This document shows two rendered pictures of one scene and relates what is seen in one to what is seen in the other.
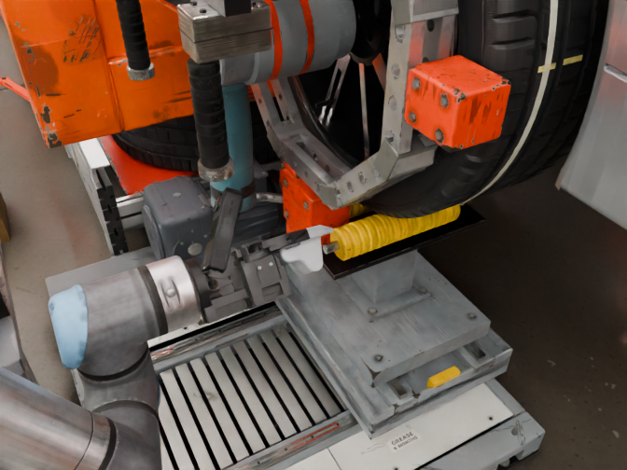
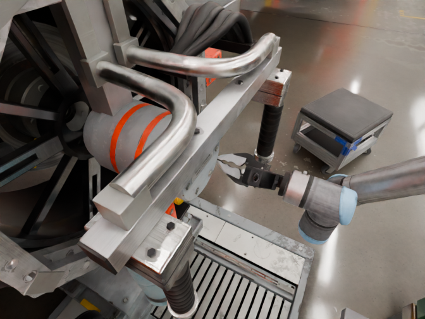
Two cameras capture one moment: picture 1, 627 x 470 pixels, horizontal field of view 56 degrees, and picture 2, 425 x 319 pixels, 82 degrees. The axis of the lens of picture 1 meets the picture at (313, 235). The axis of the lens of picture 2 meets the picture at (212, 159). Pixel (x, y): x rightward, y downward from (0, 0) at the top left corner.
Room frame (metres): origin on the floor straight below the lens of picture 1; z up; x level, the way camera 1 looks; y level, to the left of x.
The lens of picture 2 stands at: (0.94, 0.39, 1.15)
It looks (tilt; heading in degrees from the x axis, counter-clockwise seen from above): 46 degrees down; 237
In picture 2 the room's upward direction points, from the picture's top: straight up
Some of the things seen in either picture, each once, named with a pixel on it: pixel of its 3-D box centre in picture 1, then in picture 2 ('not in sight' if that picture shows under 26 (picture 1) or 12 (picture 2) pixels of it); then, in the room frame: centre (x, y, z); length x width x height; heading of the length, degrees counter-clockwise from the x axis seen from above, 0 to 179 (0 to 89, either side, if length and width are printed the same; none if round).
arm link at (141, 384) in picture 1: (119, 385); (319, 220); (0.48, 0.25, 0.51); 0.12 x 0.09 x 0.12; 15
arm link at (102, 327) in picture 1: (106, 318); (327, 200); (0.49, 0.25, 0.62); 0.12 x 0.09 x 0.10; 119
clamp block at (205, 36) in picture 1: (225, 26); (262, 83); (0.64, 0.10, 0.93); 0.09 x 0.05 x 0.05; 119
